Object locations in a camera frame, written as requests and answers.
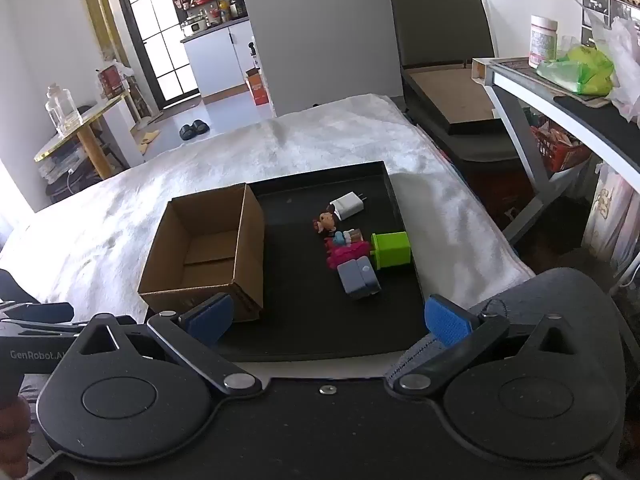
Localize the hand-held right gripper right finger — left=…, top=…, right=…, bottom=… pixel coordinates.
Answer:
left=384, top=296, right=583, bottom=398

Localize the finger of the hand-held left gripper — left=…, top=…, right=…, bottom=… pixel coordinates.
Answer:
left=0, top=302, right=86, bottom=335

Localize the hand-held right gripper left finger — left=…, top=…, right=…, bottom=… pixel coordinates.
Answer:
left=67, top=294, right=263, bottom=401

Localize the brown cardboard box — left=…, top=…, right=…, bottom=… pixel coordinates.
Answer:
left=137, top=182, right=266, bottom=323

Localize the black tray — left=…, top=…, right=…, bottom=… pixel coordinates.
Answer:
left=216, top=161, right=426, bottom=363

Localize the green hexagonal block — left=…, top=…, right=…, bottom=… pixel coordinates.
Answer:
left=370, top=231, right=412, bottom=271

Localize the pink toy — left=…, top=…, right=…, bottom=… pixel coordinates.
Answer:
left=322, top=239, right=373, bottom=272

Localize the blue figurine with beer mug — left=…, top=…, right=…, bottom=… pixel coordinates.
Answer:
left=327, top=228, right=362, bottom=248

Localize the mouse figurine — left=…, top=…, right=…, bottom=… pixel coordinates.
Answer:
left=312, top=212, right=342, bottom=236

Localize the person's left hand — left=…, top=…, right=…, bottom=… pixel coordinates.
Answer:
left=0, top=395, right=32, bottom=480

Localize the person's grey trouser leg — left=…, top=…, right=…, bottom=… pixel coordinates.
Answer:
left=395, top=267, right=627, bottom=396

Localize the white charger plug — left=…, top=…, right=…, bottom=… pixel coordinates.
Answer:
left=327, top=191, right=370, bottom=222

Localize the round gold-edged table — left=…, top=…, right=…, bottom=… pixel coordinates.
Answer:
left=34, top=95, right=128, bottom=181

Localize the white fluffy blanket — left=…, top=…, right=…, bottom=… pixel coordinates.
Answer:
left=0, top=92, right=536, bottom=316

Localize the red basket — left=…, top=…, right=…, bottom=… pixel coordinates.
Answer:
left=532, top=125, right=592, bottom=173

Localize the clear glass jug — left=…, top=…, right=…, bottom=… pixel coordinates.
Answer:
left=45, top=84, right=83, bottom=136

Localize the orange cardboard box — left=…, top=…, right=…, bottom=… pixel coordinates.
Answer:
left=245, top=67, right=271, bottom=107

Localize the red box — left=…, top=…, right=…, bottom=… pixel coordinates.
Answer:
left=97, top=65, right=126, bottom=100

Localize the white kitchen cabinet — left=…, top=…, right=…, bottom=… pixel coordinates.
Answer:
left=181, top=19, right=256, bottom=98

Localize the dark framed glass door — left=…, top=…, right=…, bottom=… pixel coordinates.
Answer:
left=114, top=0, right=201, bottom=108

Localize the green plastic bag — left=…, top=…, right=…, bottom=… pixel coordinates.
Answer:
left=537, top=45, right=616, bottom=96

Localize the white jar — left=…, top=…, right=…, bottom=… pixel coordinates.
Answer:
left=529, top=15, right=559, bottom=68

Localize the white plastic bag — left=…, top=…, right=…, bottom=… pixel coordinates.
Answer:
left=582, top=10, right=640, bottom=122

